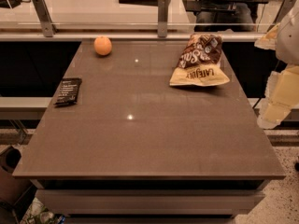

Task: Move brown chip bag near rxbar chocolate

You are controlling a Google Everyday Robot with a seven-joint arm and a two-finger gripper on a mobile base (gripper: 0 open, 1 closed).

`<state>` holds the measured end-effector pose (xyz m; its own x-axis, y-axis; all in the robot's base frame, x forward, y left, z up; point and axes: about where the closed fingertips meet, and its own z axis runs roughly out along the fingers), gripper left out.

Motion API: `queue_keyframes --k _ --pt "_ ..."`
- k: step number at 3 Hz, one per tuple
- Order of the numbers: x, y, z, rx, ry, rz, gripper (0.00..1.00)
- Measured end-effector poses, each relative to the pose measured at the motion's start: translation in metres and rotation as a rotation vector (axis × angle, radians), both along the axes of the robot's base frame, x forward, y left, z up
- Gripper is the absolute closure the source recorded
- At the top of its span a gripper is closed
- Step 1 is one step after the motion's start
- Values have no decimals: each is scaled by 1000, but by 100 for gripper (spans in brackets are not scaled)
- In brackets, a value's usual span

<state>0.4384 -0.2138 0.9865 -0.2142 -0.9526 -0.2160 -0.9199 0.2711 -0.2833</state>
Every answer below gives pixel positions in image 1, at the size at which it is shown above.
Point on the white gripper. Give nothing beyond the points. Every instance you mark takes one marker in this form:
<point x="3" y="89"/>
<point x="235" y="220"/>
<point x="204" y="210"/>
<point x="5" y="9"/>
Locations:
<point x="289" y="46"/>

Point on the brown and cream chip bag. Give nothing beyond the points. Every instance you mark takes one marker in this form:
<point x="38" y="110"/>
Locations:
<point x="200" y="63"/>

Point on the black rxbar chocolate bar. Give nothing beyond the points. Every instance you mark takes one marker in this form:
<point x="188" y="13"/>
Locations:
<point x="68" y="92"/>

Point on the green white bag on floor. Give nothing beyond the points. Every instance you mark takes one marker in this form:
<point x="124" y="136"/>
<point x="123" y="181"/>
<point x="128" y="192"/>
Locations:
<point x="38" y="213"/>

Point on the seated person in jeans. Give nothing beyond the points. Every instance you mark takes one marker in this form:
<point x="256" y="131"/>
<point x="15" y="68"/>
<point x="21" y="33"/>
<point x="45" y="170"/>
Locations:
<point x="221" y="15"/>

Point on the orange fruit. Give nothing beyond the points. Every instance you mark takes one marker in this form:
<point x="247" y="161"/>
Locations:
<point x="102" y="45"/>

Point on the brown table drawer base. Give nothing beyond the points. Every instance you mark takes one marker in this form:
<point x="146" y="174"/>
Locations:
<point x="152" y="202"/>

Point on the glass barrier panel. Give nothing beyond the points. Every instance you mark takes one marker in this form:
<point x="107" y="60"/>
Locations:
<point x="82" y="15"/>

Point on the black object on counter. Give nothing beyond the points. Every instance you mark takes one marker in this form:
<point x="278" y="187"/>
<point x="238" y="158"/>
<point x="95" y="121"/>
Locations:
<point x="12" y="3"/>

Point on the brown bin on floor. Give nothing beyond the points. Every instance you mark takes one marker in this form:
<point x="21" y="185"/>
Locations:
<point x="15" y="194"/>

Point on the right metal glass bracket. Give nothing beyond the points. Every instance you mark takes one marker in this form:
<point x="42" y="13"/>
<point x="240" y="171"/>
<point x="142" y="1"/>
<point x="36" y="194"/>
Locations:
<point x="287" y="12"/>

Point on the metal glass bracket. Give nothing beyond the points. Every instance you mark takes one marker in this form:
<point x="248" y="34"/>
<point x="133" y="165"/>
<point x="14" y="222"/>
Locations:
<point x="162" y="18"/>
<point x="47" y="26"/>
<point x="287" y="12"/>

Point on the middle metal glass bracket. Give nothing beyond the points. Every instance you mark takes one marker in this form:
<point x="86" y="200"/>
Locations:
<point x="162" y="18"/>

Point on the left metal glass bracket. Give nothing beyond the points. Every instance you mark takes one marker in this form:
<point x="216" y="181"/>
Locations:
<point x="47" y="26"/>

